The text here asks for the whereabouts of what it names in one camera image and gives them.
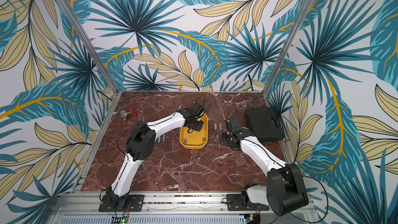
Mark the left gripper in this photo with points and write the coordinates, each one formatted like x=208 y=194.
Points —
x=199 y=128

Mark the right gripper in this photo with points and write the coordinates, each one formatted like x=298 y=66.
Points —
x=228 y=138

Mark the yellow plastic storage box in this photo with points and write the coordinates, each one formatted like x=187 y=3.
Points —
x=194 y=139

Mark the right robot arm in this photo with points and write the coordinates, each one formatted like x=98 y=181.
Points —
x=285 y=191

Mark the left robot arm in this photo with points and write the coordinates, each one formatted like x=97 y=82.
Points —
x=140 y=144

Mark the black plastic tool case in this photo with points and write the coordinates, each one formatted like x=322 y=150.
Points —
x=262 y=122

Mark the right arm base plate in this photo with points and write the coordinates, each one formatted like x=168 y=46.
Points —
x=240 y=202

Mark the metal valve red handle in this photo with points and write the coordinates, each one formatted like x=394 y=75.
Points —
x=124 y=114

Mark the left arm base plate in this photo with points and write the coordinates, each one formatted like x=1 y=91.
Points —
x=127 y=203

